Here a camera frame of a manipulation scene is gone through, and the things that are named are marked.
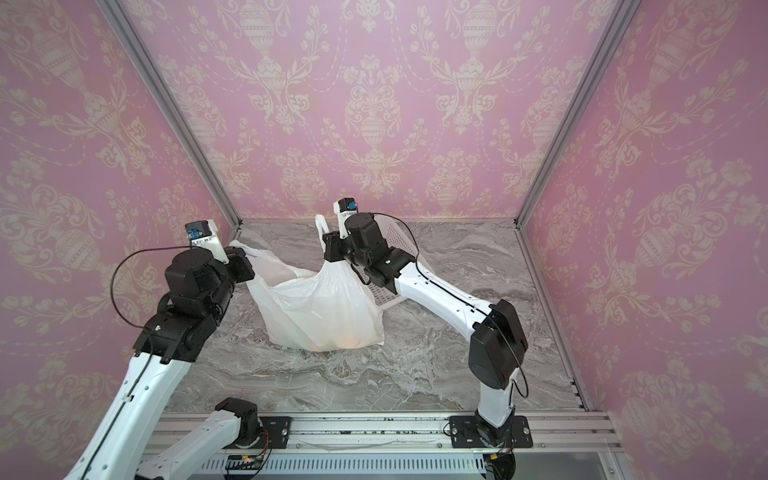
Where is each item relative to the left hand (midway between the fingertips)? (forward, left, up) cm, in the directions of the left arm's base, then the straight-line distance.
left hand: (241, 246), depth 67 cm
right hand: (+8, -16, -5) cm, 19 cm away
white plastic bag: (-5, -17, -19) cm, 25 cm away
